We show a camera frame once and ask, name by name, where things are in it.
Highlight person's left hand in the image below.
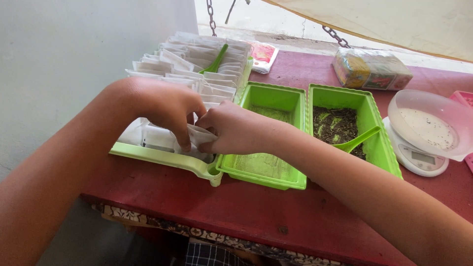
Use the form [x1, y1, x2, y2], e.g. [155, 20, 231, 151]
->
[122, 78, 207, 153]

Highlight white pink printed packet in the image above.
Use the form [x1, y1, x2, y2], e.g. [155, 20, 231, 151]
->
[247, 41, 280, 75]

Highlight checkered dark cloth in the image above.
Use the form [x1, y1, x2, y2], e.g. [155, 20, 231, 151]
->
[184, 242, 255, 266]

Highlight metal chain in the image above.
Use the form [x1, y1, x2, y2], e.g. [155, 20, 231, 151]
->
[206, 0, 217, 37]
[322, 25, 351, 49]

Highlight rows of white tea bags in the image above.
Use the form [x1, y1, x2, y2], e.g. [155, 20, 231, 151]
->
[118, 31, 253, 160]

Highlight white paper tea bag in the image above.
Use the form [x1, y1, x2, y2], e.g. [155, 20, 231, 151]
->
[174, 124, 219, 155]

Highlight loose dark tea leaves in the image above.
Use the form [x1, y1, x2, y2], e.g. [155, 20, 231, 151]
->
[313, 106, 367, 160]

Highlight green plastic scoop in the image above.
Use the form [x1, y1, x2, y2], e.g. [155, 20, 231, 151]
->
[331, 126, 381, 154]

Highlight pink plastic basket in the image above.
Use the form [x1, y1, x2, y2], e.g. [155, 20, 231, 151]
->
[449, 90, 473, 174]

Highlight green plastic spoon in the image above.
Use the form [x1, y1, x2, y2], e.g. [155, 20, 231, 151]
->
[198, 44, 229, 75]

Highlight wrapped tea packet block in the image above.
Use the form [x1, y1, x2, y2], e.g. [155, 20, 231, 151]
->
[331, 47, 414, 91]

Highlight person's right hand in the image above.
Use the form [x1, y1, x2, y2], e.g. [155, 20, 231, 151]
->
[195, 100, 285, 155]

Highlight white digital kitchen scale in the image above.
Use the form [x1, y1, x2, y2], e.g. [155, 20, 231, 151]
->
[382, 117, 450, 177]

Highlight beige tarp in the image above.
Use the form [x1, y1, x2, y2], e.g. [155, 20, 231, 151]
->
[260, 0, 473, 63]

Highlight green tub with tea leaves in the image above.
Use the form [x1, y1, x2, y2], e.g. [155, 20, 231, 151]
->
[307, 83, 403, 180]

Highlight pale green plastic tray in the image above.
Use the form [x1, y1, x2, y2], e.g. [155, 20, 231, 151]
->
[109, 55, 255, 187]

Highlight patterned batik cloth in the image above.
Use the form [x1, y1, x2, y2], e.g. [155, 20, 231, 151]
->
[91, 203, 344, 266]

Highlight clear plastic scale bowl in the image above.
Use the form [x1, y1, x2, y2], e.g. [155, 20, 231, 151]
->
[388, 89, 473, 162]

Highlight empty green plastic tub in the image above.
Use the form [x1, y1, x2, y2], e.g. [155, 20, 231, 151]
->
[216, 82, 308, 191]

